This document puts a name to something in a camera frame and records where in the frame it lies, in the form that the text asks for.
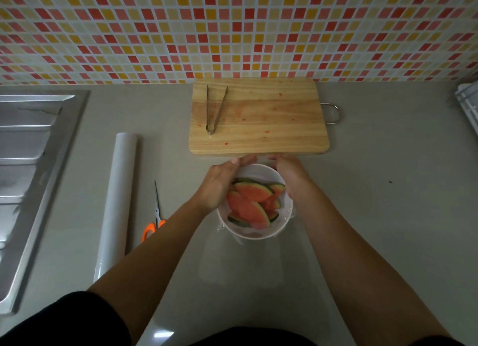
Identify white bowl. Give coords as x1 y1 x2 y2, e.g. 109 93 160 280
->
217 164 294 239

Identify orange-handled scissors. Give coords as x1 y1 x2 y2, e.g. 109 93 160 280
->
141 180 166 243

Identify wooden cutting board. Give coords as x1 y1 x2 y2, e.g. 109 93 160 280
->
188 78 341 156

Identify person's left hand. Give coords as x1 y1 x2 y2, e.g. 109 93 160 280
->
194 155 258 216

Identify person's right hand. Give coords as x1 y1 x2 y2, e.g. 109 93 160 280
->
267 153 317 201

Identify white dish rack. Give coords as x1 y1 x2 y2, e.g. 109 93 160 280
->
454 82 478 136

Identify person's right forearm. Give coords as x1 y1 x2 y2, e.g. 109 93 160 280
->
288 187 454 346

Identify stainless steel sink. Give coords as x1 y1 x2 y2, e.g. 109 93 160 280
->
0 90 91 315

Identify clear plastic wrap sheet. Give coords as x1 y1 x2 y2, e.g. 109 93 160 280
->
198 163 301 294

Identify metal tongs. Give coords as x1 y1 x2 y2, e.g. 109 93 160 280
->
206 84 228 136

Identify white plastic wrap roll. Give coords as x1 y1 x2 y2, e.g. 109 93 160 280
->
93 132 138 283

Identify person's left forearm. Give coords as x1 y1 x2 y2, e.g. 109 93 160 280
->
88 198 210 346

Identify black shirt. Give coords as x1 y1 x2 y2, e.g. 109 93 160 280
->
0 291 466 346

